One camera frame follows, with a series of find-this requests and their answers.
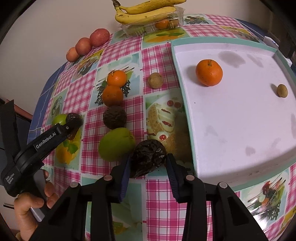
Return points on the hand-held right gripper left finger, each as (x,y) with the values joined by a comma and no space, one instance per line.
(123,177)

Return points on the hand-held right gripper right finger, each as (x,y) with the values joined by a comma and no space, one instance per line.
(172,179)

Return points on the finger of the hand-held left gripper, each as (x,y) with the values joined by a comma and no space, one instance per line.
(69,132)

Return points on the small dark passion fruit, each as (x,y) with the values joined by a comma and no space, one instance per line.
(74,118)

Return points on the small green fruit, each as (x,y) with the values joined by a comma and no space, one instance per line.
(59,119)

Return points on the large wrinkled dark passion fruit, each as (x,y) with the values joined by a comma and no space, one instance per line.
(149,161)

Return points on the large green apple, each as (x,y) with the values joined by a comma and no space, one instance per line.
(116,144)

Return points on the round dark passion fruit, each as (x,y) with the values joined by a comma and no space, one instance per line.
(114,117)

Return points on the orange tangerine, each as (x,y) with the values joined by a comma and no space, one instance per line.
(117,78)
(112,95)

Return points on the white tray with teal rim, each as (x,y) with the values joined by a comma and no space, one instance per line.
(231,120)

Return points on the person's left hand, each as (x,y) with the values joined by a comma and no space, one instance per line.
(25,213)

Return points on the blue cloth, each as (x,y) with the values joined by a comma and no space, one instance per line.
(40,99)

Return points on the small orange-red apple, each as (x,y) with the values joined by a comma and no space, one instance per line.
(72,54)

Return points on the red apple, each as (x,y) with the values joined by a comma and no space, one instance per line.
(83,45)
(100,37)

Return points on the large orange with stem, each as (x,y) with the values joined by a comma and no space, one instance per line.
(209,72)

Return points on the pink checkered printed tablecloth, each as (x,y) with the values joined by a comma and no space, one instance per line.
(157,58)

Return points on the green fruit in container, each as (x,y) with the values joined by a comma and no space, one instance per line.
(136,30)

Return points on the clear plastic container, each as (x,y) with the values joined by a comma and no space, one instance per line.
(148,28)

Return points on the orange fruit in container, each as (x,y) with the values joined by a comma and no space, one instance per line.
(162,24)
(174,22)

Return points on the bunch of yellow bananas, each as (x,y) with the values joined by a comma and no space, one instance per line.
(148,5)

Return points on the small white box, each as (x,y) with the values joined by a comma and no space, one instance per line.
(269,41)

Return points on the dark grey object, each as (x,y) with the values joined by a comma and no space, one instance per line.
(288,44)

